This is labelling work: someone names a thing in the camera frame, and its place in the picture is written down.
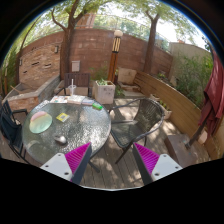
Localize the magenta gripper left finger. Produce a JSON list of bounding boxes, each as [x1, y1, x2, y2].
[[41, 142, 92, 185]]

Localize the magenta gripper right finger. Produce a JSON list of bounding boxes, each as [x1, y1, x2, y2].
[[133, 143, 182, 185]]

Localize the grey computer mouse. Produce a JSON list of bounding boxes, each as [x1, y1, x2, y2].
[[54, 135, 67, 144]]

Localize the round pastel mouse pad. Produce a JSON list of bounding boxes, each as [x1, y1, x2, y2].
[[29, 111, 52, 134]]

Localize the umbrella base block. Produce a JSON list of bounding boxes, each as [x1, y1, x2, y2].
[[164, 134, 210, 168]]

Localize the round glass patio table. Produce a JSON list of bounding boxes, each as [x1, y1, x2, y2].
[[22, 101, 111, 164]]

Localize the yellow square card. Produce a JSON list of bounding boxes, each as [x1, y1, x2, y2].
[[57, 113, 69, 122]]

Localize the dark wicker chair right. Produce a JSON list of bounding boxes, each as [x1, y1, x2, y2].
[[111, 98, 164, 163]]

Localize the green small box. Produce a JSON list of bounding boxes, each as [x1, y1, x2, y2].
[[92, 103, 103, 110]]

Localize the open book on table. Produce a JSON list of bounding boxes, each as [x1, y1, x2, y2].
[[67, 95, 85, 104]]

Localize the white booklet on table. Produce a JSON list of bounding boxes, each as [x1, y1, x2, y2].
[[50, 96, 68, 103]]

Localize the dark chair left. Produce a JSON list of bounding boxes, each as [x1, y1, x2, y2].
[[0, 101, 28, 162]]

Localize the closed red patio umbrella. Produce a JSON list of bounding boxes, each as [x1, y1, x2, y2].
[[185, 50, 224, 149]]

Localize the white square planter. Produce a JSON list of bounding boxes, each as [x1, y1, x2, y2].
[[94, 80, 115, 104]]

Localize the dark wooden chair back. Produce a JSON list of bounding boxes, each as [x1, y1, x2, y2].
[[59, 73, 90, 96]]

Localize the right tree trunk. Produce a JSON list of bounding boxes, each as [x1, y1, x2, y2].
[[143, 10, 160, 74]]

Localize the tree trunk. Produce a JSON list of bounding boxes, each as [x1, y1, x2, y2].
[[51, 0, 80, 79], [143, 10, 160, 74]]

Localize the left tree trunk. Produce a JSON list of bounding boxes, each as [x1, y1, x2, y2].
[[51, 0, 80, 79]]

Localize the garden lamp post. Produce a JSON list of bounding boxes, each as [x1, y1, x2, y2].
[[108, 30, 123, 82]]

